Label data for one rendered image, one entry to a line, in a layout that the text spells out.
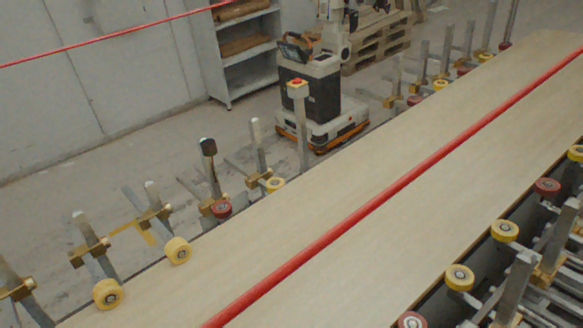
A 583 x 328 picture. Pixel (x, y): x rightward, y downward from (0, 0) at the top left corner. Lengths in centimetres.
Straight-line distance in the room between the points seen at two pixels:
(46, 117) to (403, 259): 348
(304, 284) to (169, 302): 43
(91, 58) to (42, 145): 92
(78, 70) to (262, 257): 308
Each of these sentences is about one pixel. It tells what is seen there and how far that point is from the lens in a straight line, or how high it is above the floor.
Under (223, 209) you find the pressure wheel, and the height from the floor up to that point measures 90.
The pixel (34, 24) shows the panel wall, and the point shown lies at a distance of 399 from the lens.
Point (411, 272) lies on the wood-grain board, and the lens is 134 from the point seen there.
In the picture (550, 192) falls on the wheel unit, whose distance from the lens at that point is 177.
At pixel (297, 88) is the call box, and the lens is 174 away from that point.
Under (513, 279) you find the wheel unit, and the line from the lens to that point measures 118.
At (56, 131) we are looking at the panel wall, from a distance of 423.
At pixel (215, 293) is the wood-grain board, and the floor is 90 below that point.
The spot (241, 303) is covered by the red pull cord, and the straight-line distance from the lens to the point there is 23.
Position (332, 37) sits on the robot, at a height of 87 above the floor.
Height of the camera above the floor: 194
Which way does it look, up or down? 35 degrees down
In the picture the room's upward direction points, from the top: 8 degrees counter-clockwise
